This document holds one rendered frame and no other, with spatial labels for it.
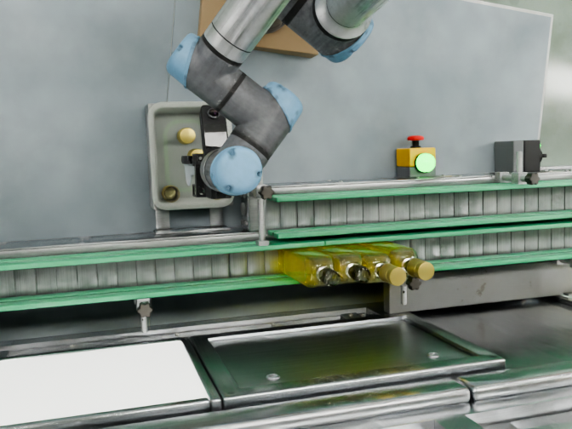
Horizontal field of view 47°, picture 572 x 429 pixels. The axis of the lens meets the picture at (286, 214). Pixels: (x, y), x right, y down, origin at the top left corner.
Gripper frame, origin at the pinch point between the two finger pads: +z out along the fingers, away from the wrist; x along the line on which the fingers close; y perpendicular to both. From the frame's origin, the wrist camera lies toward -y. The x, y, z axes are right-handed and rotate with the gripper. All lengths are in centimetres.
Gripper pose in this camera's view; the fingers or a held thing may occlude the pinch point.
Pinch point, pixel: (202, 157)
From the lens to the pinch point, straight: 135.1
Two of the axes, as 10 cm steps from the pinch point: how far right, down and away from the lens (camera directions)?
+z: -2.9, -0.8, 9.5
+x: 9.6, -0.5, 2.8
